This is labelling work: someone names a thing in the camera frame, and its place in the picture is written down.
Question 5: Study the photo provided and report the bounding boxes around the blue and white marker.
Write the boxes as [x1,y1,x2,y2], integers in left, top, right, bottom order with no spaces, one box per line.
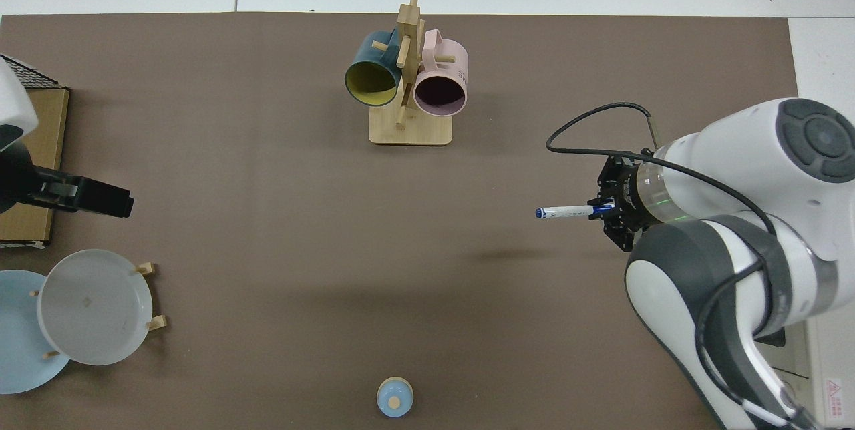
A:
[535,204,615,220]

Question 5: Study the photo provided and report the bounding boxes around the brown table cloth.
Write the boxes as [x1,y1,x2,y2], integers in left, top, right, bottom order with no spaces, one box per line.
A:
[0,13,806,430]

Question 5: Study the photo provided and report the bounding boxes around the pink mug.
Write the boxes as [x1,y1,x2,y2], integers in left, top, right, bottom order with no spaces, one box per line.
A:
[413,29,469,117]

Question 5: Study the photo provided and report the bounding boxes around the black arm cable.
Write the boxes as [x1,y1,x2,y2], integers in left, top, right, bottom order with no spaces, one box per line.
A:
[546,103,812,430]

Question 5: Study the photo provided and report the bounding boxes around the grey plate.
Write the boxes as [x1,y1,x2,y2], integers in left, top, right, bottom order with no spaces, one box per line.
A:
[37,249,153,366]

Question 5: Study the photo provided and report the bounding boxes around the wire basket with wooden floor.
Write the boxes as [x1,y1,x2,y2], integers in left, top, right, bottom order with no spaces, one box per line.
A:
[0,55,71,248]

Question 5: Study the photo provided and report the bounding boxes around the light blue plate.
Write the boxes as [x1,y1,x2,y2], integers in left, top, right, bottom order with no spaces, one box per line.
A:
[0,270,71,395]

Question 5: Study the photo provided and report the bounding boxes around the wooden cup stand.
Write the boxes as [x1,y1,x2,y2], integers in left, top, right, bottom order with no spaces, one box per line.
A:
[369,0,456,146]

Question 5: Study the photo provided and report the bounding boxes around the dark teal mug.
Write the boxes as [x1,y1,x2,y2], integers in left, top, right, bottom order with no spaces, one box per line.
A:
[344,29,403,108]

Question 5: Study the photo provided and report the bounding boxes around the wooden plate rack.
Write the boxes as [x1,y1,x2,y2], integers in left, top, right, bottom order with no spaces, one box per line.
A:
[30,262,168,359]

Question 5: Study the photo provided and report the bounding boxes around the pale toaster oven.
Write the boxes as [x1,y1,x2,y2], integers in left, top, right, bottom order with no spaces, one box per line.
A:
[751,310,855,430]

